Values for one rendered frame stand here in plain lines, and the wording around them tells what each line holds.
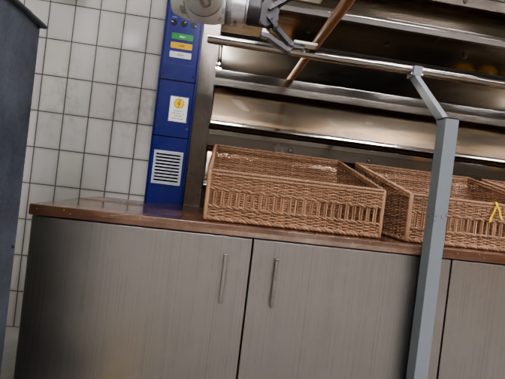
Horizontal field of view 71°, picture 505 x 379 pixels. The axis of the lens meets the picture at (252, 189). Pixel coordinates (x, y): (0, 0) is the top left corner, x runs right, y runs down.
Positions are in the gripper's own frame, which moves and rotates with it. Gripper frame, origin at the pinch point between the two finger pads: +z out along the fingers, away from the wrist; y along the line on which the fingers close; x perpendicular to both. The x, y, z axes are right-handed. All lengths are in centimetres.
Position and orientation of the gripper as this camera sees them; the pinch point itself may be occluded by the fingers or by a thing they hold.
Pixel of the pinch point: (315, 22)
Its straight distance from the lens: 115.6
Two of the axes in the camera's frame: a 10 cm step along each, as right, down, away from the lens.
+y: -1.2, 9.9, 0.1
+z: 9.9, 1.2, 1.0
